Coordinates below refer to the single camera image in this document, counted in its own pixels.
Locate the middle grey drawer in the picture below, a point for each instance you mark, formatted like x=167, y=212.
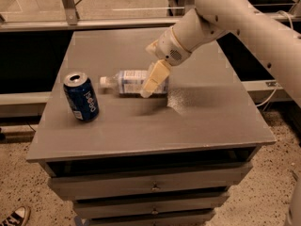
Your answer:
x=136, y=206

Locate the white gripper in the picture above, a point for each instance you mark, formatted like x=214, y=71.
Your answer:
x=169, y=48

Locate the black white sneaker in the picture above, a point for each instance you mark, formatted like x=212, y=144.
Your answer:
x=19, y=217

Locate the metal railing frame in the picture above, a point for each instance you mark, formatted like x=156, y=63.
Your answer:
x=43, y=15

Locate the grey drawer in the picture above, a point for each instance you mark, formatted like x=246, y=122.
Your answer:
x=136, y=206
x=164, y=219
x=148, y=181

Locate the blue pepsi soda can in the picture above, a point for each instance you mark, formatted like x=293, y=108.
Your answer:
x=81, y=96

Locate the top grey drawer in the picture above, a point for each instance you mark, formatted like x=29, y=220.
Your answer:
x=148, y=181

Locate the bottom grey drawer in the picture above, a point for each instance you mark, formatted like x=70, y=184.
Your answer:
x=164, y=219

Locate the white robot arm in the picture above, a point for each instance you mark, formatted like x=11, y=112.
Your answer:
x=276, y=46

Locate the clear blue plastic water bottle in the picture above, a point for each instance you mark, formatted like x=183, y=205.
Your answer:
x=126, y=83

